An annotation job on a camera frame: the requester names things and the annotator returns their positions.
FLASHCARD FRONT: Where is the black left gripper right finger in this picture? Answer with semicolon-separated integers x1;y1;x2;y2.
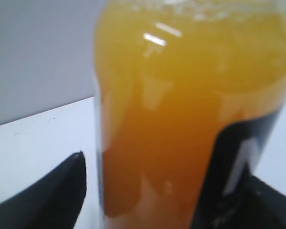
228;176;286;229

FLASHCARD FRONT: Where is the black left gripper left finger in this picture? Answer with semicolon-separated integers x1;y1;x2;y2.
0;152;87;229

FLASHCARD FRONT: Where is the NFC orange juice bottle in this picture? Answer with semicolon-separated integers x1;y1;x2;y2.
94;0;286;229

